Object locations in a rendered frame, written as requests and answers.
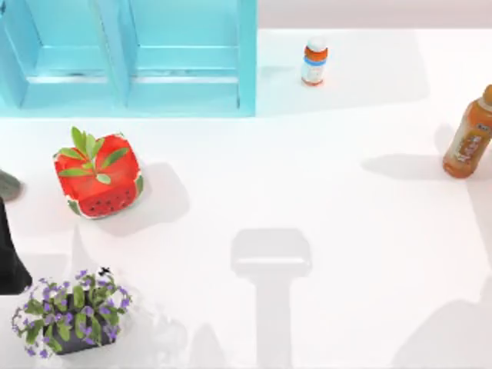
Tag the small white orange bottle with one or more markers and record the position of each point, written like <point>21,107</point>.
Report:
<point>314,63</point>

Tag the light blue rack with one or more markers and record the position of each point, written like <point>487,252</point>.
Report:
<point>184,57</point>

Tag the red watermelon plant pot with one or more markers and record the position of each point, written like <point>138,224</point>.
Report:
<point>98,180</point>

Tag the purple flower plant pot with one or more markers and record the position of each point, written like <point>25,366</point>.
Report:
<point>73,311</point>

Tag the orange tea bottle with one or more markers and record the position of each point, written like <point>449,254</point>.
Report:
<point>469,142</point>

